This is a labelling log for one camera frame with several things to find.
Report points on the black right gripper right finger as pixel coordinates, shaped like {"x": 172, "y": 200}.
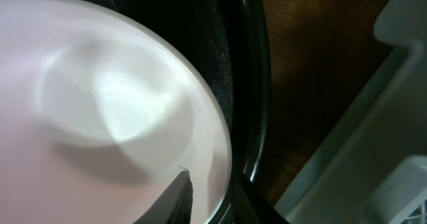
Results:
{"x": 248, "y": 206}

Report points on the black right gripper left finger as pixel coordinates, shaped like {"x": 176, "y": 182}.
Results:
{"x": 174, "y": 205}

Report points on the small pink saucer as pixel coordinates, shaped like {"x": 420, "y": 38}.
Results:
{"x": 99, "y": 115}

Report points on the grey dishwasher rack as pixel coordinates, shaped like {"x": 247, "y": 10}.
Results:
{"x": 371, "y": 168}

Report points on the round black serving tray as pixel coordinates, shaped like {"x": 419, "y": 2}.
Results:
{"x": 218, "y": 37}

